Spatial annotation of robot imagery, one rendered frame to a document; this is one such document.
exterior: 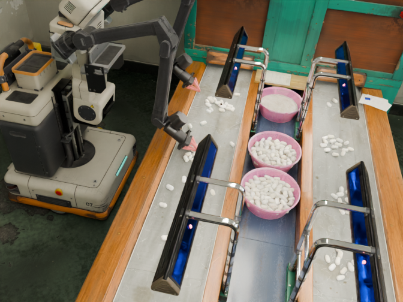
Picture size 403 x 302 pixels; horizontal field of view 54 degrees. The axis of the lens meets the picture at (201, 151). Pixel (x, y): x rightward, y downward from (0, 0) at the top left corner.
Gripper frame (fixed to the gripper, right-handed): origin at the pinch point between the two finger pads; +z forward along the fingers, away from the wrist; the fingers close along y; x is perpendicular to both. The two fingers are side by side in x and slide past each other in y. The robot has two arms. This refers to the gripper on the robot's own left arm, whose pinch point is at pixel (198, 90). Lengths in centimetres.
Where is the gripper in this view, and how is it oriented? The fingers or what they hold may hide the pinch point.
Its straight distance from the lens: 225.8
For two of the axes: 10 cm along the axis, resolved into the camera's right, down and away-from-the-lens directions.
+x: -6.8, 4.3, 5.9
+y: 2.1, -6.5, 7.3
